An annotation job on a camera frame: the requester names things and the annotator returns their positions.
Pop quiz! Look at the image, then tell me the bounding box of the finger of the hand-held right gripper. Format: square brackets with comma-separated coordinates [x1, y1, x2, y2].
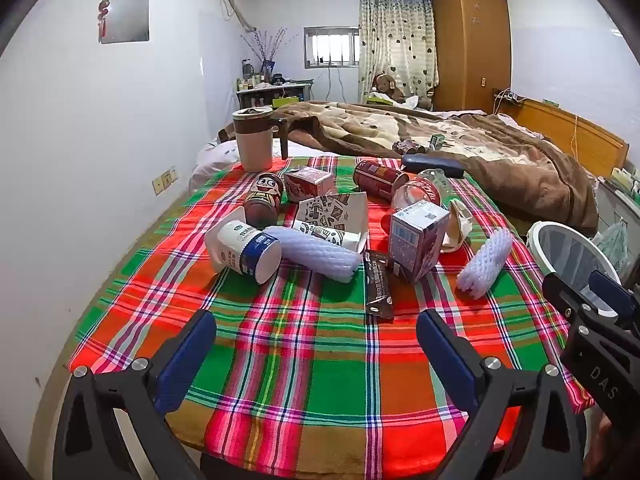
[589, 270, 640, 323]
[542, 272, 588, 333]

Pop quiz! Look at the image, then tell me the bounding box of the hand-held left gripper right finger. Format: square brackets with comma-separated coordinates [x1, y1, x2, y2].
[416, 309, 588, 480]

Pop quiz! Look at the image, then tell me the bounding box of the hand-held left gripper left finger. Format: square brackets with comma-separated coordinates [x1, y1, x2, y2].
[52, 309, 218, 480]

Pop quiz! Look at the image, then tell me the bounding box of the white mesh trash bin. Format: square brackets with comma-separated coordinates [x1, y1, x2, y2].
[526, 221, 623, 291]

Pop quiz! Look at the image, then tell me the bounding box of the white foam net sleeve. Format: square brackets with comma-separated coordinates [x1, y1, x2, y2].
[456, 227, 514, 298]
[264, 226, 363, 283]

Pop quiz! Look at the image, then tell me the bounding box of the brown snack wrapper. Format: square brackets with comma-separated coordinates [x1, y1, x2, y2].
[363, 249, 396, 321]

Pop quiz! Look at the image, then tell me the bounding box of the purple white milk carton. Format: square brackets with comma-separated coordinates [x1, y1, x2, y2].
[387, 200, 451, 286]

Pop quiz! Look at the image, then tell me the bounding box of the white blue paper cup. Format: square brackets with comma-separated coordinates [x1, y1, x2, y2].
[205, 207, 282, 286]

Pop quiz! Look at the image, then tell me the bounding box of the beige paper cup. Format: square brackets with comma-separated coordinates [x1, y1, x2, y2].
[440, 199, 473, 253]

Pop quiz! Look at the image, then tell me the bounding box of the clear red label plastic bottle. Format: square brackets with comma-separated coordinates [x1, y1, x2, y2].
[381, 168, 447, 235]

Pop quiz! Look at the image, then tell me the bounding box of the cartoon boy face can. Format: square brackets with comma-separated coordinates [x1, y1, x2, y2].
[243, 171, 285, 228]

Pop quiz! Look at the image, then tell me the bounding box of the printed paper food box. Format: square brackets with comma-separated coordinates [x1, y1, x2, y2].
[292, 192, 370, 255]

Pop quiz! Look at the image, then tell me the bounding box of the red drink can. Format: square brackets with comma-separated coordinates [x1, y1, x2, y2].
[352, 159, 411, 201]

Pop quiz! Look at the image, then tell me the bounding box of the small pink drink carton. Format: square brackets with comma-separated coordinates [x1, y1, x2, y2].
[284, 165, 337, 204]

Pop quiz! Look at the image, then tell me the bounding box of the white nightstand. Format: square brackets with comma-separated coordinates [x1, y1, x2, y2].
[597, 165, 640, 241]

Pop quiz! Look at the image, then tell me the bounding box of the plaid red green tablecloth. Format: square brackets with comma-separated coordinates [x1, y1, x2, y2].
[67, 155, 596, 480]

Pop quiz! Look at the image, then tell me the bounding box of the brown printed blanket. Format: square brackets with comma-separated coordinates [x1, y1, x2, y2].
[218, 100, 601, 238]

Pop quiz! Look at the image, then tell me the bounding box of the wooden bed headboard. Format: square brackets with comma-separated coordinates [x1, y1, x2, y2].
[500, 97, 630, 178]

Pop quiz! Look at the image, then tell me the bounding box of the dark blue glasses case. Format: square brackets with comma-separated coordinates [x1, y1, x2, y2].
[401, 154, 466, 178]

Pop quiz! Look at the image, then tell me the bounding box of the white bed sheet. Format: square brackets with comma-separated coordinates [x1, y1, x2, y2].
[190, 137, 351, 191]

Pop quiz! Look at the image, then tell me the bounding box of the wooden wardrobe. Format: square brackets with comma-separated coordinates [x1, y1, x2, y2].
[432, 0, 513, 113]

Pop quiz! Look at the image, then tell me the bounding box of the brown teddy bear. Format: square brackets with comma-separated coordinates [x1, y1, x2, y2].
[370, 73, 407, 103]

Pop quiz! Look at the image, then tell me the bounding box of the cluttered small shelf desk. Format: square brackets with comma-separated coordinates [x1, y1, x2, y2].
[236, 80, 313, 108]

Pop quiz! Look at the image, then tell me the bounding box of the patterned window curtain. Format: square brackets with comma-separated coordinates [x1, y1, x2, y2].
[357, 0, 440, 106]

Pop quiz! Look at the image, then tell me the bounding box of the vase with purple branches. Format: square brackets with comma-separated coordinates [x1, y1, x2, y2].
[240, 27, 286, 83]

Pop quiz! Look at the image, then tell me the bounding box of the barred window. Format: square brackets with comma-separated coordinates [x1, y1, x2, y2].
[303, 26, 361, 68]

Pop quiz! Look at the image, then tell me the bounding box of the air conditioner pipe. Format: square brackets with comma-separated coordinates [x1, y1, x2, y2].
[220, 0, 258, 31]

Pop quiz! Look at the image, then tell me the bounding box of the wall socket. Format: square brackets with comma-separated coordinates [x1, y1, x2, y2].
[152, 166, 179, 196]

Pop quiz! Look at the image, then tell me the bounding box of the square wall mirror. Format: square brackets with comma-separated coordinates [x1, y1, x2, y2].
[98, 0, 151, 45]

